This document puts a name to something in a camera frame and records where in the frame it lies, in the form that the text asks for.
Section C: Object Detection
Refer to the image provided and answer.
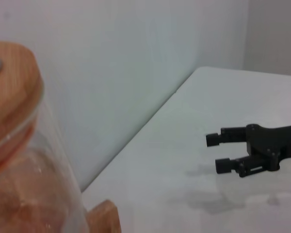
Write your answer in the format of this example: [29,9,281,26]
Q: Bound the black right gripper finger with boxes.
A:
[215,155,270,179]
[205,127,248,148]

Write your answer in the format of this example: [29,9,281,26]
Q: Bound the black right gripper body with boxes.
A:
[244,123,291,173]

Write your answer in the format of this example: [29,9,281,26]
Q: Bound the wooden dispenser stand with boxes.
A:
[86,199,122,233]

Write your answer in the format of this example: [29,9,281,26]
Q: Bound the glass water dispenser jar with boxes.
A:
[0,81,91,233]

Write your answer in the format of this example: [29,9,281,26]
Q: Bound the round wooden jar lid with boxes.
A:
[0,41,45,178]

